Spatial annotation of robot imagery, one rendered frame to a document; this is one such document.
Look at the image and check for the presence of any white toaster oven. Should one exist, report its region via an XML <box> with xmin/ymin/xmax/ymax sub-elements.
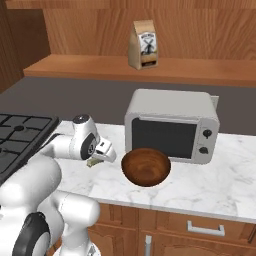
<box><xmin>124</xmin><ymin>88</ymin><xmax>221</xmax><ymax>165</ymax></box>

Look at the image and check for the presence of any black gas hob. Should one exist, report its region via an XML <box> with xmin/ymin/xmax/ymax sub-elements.
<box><xmin>0</xmin><ymin>113</ymin><xmax>61</xmax><ymax>185</ymax></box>

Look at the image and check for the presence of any brown paper coffee bag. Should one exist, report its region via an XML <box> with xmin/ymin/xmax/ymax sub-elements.
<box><xmin>127</xmin><ymin>19</ymin><xmax>159</xmax><ymax>71</ymax></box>

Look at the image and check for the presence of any wooden cupboard door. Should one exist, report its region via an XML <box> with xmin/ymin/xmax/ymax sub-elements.
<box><xmin>87</xmin><ymin>223</ymin><xmax>140</xmax><ymax>256</ymax></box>
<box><xmin>138</xmin><ymin>231</ymin><xmax>256</xmax><ymax>256</ymax></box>

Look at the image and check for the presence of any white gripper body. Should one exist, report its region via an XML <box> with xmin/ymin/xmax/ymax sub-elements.
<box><xmin>94</xmin><ymin>143</ymin><xmax>117</xmax><ymax>164</ymax></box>

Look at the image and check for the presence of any wooden drawer front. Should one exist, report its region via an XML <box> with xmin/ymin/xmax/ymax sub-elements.
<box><xmin>138</xmin><ymin>208</ymin><xmax>256</xmax><ymax>250</ymax></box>

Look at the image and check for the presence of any wooden wall shelf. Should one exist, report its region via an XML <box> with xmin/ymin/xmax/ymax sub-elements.
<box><xmin>22</xmin><ymin>53</ymin><xmax>256</xmax><ymax>89</ymax></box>

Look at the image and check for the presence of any brown wooden bowl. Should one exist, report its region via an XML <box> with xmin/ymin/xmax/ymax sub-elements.
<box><xmin>120</xmin><ymin>147</ymin><xmax>172</xmax><ymax>188</ymax></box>

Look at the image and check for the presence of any silver drawer handle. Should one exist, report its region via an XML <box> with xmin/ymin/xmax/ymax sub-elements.
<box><xmin>186</xmin><ymin>220</ymin><xmax>226</xmax><ymax>238</ymax></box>

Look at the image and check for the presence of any silver cupboard door handle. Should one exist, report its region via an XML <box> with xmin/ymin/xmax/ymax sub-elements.
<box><xmin>144</xmin><ymin>234</ymin><xmax>153</xmax><ymax>256</ymax></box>

